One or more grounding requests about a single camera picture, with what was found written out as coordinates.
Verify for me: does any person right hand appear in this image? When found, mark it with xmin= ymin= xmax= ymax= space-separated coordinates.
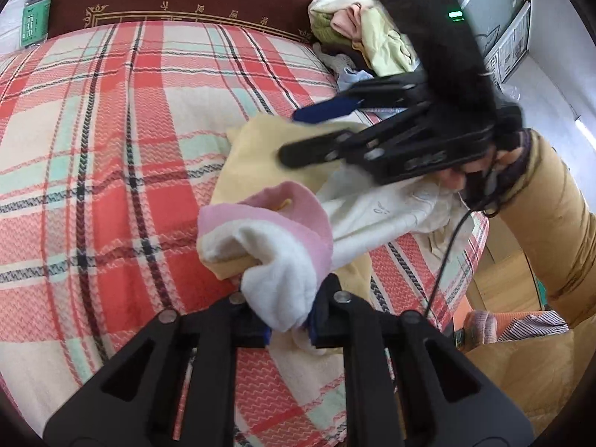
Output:
xmin=433 ymin=145 xmax=523 ymax=192

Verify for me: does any pale green cream garment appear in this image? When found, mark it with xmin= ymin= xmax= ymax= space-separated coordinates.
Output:
xmin=308 ymin=0 xmax=418 ymax=77

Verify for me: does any red plaid bed sheet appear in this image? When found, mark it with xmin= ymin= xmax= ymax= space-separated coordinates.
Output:
xmin=0 ymin=20 xmax=490 ymax=447

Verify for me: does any light blue knit sweater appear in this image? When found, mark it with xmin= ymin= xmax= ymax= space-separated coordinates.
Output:
xmin=336 ymin=68 xmax=373 ymax=92

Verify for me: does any old crt television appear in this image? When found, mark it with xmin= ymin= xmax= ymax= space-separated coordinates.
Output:
xmin=459 ymin=0 xmax=531 ymax=84

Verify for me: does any white yellow pink-collar shirt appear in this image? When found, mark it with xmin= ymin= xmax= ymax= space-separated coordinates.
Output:
xmin=197 ymin=114 xmax=474 ymax=351

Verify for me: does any clear plastic water bottle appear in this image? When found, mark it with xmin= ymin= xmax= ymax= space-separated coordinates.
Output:
xmin=20 ymin=0 xmax=51 ymax=48

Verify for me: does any right forearm tan jacket sleeve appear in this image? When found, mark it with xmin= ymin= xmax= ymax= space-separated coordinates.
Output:
xmin=498 ymin=129 xmax=595 ymax=327

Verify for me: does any pink garment in pile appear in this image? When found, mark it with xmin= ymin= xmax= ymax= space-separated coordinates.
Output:
xmin=330 ymin=3 xmax=362 ymax=42

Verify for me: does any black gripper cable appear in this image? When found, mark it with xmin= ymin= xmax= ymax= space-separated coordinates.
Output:
xmin=422 ymin=204 xmax=476 ymax=320

